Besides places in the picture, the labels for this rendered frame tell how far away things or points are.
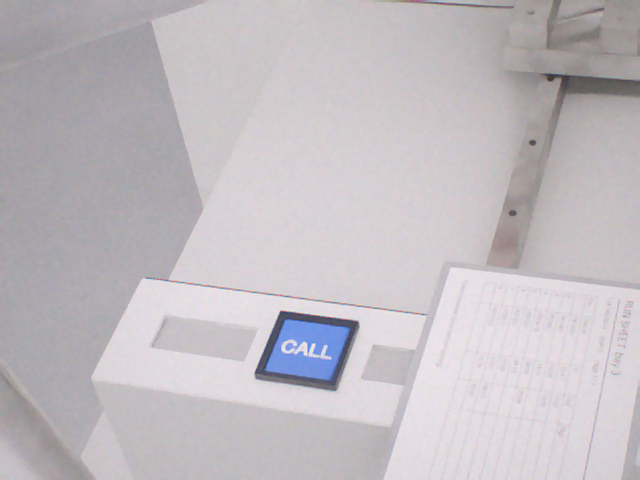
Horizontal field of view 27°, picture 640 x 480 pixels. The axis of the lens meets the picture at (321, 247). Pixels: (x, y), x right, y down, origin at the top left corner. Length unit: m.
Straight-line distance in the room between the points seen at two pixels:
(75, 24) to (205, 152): 1.24
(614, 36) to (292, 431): 0.51
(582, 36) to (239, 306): 0.47
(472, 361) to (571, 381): 0.06
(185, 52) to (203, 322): 0.67
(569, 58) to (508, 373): 0.45
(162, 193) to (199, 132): 0.87
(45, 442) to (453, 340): 0.32
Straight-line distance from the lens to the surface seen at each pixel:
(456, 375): 0.85
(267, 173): 1.23
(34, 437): 0.65
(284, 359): 0.88
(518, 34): 1.22
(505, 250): 1.08
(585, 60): 1.23
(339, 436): 0.86
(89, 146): 2.64
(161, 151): 2.58
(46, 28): 0.41
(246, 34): 1.50
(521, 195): 1.13
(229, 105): 1.58
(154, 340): 0.92
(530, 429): 0.83
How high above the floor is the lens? 1.63
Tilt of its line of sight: 45 degrees down
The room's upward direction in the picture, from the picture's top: 11 degrees counter-clockwise
